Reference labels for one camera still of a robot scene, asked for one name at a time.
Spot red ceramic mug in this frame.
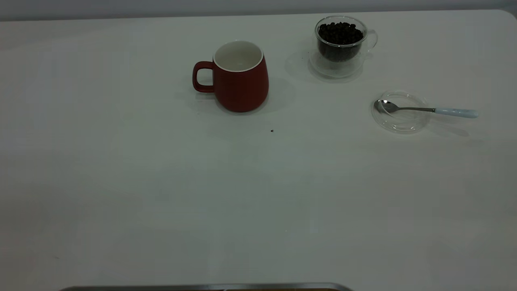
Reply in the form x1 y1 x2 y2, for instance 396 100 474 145
192 40 270 113

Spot metal spoon pale blue handle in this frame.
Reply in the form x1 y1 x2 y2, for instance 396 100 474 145
374 99 479 119

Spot clear glass cup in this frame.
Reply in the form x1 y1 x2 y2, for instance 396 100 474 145
309 15 378 78

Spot dark coffee beans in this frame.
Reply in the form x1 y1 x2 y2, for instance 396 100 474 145
318 21 364 62

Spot clear round glass dish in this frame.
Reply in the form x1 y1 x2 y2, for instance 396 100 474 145
371 91 431 134

